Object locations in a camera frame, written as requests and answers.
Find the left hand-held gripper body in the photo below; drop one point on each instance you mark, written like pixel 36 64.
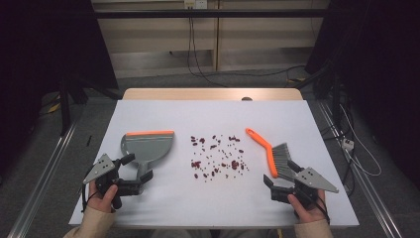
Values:
pixel 100 167

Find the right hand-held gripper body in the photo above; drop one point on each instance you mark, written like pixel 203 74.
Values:
pixel 313 180

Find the grey dustpan with orange edge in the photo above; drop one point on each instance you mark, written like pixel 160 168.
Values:
pixel 148 147

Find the orange brush with grey bristles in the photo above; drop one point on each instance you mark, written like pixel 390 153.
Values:
pixel 269 155

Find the red beans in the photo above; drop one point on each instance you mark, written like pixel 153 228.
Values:
pixel 197 164

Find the person's right hand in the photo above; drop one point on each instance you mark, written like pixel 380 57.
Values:
pixel 307 211

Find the person's left hand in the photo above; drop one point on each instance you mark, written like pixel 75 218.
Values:
pixel 102 200

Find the small black stick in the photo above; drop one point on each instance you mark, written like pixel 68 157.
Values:
pixel 88 140

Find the white power plug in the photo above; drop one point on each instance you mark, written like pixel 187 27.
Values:
pixel 347 144

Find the white board table cover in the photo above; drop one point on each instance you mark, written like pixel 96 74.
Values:
pixel 214 205

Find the black metal stand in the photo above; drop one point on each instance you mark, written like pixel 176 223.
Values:
pixel 336 99
pixel 64 109

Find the yellow floor tape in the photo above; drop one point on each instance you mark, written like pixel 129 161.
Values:
pixel 54 107

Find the dark round table grommet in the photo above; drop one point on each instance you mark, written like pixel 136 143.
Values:
pixel 246 98

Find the dark curtain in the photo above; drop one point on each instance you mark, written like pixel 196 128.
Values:
pixel 39 49
pixel 379 49

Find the aluminium floor rail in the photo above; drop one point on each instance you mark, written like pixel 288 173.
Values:
pixel 41 188
pixel 372 198

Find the black horizontal frame bar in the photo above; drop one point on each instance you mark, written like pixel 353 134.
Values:
pixel 211 13

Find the white wall socket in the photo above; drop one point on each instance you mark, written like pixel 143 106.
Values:
pixel 195 4

